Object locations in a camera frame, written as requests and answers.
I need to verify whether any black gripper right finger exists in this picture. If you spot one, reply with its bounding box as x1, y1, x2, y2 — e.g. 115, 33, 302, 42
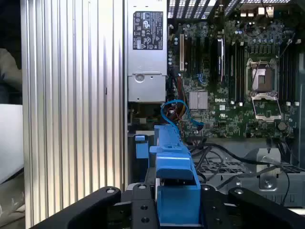
200, 185, 305, 229

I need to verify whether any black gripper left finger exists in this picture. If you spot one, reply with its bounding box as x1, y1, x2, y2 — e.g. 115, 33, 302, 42
30, 183, 158, 229

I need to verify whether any hard disk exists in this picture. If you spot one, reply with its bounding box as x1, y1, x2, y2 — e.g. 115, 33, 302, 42
149, 124, 202, 227

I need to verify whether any grey metal disk bay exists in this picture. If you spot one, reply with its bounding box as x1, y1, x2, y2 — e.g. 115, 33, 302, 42
127, 130, 157, 186

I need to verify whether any black RAM slot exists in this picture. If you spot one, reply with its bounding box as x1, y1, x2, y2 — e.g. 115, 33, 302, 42
237, 42, 246, 107
290, 42, 300, 107
229, 42, 238, 107
280, 42, 291, 107

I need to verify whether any black expansion slot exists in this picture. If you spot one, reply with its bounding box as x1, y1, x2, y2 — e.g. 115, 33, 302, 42
204, 35, 211, 72
195, 35, 201, 70
185, 35, 192, 70

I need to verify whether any white expansion slot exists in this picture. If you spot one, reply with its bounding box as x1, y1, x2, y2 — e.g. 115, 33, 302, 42
179, 34, 185, 72

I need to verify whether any metal socket cover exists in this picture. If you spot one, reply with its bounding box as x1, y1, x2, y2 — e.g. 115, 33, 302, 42
251, 93, 283, 122

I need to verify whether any green Dell motherboard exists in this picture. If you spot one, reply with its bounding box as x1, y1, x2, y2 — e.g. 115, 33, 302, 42
166, 21, 301, 139

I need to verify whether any white flat board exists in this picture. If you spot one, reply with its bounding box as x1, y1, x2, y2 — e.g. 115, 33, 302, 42
0, 104, 24, 184

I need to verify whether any silver finned chipset heatsink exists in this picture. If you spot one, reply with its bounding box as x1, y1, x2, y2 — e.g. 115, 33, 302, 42
189, 90, 208, 110

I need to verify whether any CPU socket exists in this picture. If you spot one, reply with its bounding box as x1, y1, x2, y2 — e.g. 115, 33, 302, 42
246, 58, 279, 96

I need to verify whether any thin metal locking lever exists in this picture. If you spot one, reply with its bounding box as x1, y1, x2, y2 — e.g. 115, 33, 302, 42
252, 61, 263, 84

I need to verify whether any black and silver PC case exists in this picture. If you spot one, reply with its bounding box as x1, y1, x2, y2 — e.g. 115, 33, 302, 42
122, 0, 305, 208

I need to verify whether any silver power supply unit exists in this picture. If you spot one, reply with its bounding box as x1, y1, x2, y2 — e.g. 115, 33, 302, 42
127, 0, 167, 103

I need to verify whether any person in beige clothing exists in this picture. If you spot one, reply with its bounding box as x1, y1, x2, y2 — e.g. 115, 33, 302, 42
0, 47, 23, 105

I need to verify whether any flat black disk power wire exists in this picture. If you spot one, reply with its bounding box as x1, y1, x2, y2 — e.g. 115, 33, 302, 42
218, 164, 282, 189

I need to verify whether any thick round black cable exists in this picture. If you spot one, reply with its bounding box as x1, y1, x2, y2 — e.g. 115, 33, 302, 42
190, 142, 291, 207

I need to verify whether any blue SATA wire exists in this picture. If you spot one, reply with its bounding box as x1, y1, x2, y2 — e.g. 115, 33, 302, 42
161, 100, 204, 132

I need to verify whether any coloured power wire bundle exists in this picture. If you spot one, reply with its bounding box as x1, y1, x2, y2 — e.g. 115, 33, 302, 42
175, 73, 190, 120

